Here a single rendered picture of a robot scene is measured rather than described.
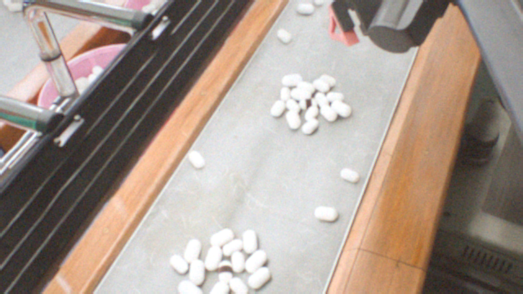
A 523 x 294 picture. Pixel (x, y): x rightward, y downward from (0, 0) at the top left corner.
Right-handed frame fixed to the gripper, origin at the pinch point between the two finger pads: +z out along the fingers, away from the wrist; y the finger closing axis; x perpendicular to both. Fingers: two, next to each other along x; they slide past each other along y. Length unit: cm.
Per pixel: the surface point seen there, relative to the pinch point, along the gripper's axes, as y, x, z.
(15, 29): -46, 35, 51
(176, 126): -29.8, -1.7, 17.5
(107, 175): -46, -6, -25
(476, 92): 93, -31, 93
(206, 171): -29.6, -10.9, 13.1
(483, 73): 102, -26, 97
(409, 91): 9.3, -13.9, 8.8
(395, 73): 11.7, -10.0, 13.9
